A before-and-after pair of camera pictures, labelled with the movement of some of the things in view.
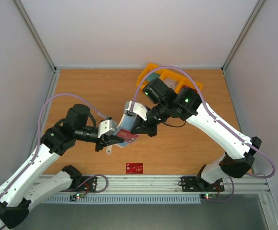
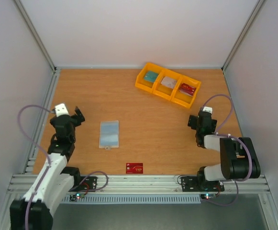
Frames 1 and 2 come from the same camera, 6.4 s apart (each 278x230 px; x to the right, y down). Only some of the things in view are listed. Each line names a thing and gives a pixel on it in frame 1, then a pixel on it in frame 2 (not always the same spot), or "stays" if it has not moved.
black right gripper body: (147, 127) → (193, 122)
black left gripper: (105, 140) → (81, 116)
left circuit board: (78, 195) stays
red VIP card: (134, 168) stays
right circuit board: (207, 196) stays
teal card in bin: (153, 75) stays
